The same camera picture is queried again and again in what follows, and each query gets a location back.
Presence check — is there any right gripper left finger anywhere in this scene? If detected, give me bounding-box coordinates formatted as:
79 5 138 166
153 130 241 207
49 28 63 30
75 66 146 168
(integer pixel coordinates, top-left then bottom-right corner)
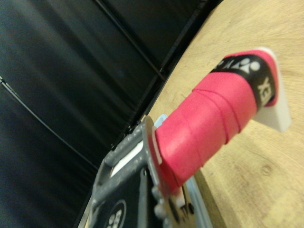
87 118 158 228

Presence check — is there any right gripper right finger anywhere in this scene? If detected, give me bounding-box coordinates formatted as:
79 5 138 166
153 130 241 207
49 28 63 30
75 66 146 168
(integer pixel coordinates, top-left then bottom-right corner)
142 115 196 228

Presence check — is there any blue litter tray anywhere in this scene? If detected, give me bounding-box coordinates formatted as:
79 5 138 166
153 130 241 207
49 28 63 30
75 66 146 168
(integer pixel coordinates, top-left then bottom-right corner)
154 114 208 228

